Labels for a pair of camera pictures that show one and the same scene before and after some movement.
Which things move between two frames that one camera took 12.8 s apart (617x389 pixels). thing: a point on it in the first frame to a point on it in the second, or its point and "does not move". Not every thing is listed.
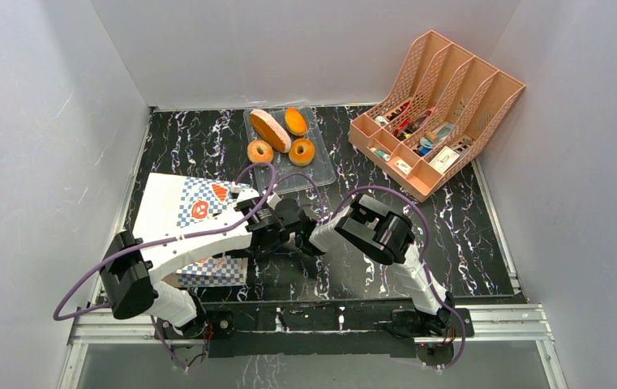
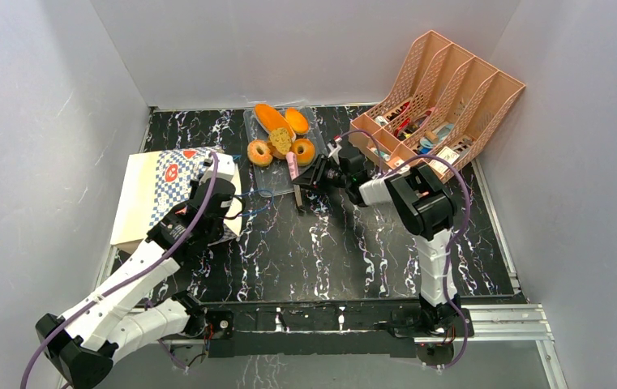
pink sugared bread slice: x=269 y=131 to x=268 y=119
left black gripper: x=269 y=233 to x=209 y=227
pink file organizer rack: x=434 y=118 does not move
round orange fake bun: x=295 y=121 does not move
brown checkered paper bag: x=166 y=200 to x=156 y=181
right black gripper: x=314 y=245 to x=311 y=175
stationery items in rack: x=430 y=133 does not move
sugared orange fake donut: x=254 y=155 does not move
